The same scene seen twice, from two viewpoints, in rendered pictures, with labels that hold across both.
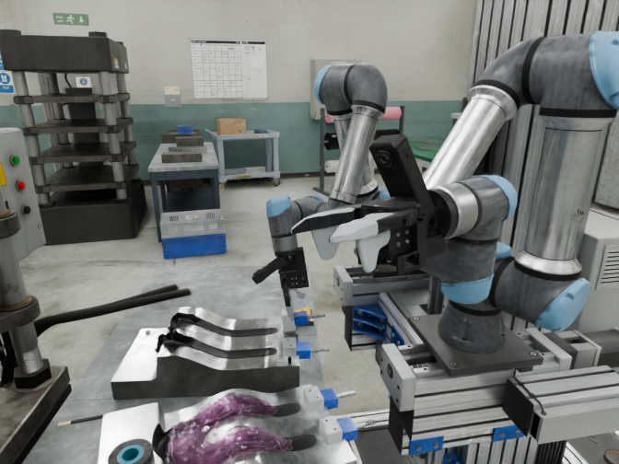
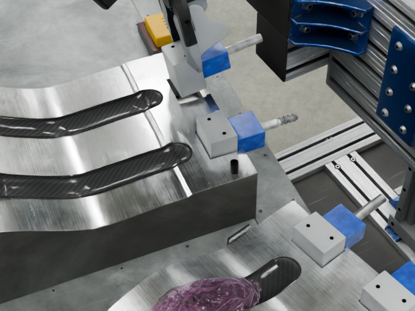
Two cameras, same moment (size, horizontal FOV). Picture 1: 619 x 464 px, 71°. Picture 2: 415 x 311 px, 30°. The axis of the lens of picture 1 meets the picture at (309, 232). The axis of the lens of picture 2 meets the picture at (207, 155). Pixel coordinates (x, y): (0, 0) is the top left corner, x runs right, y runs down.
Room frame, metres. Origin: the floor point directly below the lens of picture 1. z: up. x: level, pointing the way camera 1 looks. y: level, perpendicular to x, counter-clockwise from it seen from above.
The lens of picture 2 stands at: (0.40, 0.27, 1.60)
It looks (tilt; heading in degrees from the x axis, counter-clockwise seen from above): 48 degrees down; 342
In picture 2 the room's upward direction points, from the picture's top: 2 degrees counter-clockwise
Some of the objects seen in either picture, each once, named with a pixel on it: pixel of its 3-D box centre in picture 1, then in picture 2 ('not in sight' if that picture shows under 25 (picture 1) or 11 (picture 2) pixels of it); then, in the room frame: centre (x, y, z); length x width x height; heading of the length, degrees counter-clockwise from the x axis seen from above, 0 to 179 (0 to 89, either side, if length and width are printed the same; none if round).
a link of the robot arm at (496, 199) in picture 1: (476, 204); not in sight; (0.62, -0.25, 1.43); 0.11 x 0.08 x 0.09; 127
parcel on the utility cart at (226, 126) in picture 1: (231, 128); not in sight; (6.88, 1.22, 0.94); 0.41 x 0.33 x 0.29; 112
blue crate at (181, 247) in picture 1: (194, 239); not in sight; (4.09, 1.16, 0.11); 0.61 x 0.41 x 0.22; 104
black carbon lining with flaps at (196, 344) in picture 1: (216, 334); (42, 146); (1.08, 0.27, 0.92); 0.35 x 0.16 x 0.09; 93
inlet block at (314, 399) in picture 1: (331, 398); (346, 224); (0.89, -0.05, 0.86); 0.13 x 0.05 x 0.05; 110
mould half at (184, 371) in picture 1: (213, 347); (35, 171); (1.09, 0.28, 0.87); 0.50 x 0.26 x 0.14; 93
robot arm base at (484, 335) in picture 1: (473, 317); not in sight; (0.89, -0.38, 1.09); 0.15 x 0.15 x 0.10
